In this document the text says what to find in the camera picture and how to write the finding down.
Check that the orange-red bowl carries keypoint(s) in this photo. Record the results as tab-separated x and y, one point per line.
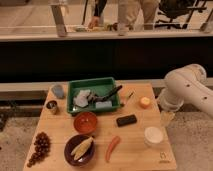
85	122

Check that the small orange fruit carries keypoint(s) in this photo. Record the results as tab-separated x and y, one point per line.
145	102

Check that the black rectangular block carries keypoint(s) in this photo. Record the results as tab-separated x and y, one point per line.
126	120

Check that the light blue sponge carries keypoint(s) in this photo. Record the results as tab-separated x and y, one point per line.
105	104

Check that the white crumpled cloth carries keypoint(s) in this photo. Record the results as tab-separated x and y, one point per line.
81	99

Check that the white round lidded container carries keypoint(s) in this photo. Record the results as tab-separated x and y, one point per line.
153	136

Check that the black-handled utensil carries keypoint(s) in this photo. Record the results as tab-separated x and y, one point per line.
95	98

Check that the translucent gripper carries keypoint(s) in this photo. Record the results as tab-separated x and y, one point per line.
166	117

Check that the green plastic tray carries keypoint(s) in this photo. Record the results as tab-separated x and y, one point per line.
100	86

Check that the bunch of dark grapes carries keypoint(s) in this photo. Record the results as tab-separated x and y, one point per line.
42	148

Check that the purple bowl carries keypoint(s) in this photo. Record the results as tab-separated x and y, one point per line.
71	144

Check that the orange carrot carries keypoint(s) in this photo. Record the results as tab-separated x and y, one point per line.
114	142

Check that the grey-blue cup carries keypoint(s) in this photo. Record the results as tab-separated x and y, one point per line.
57	90

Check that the black office chair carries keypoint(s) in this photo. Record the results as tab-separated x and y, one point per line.
175	8

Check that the wooden board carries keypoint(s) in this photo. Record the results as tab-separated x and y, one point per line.
131	154

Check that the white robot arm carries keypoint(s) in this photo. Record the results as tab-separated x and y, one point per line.
184	84

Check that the person in background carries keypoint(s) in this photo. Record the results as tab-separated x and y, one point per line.
132	8

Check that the small metal cup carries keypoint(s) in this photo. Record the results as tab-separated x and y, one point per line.
52	107

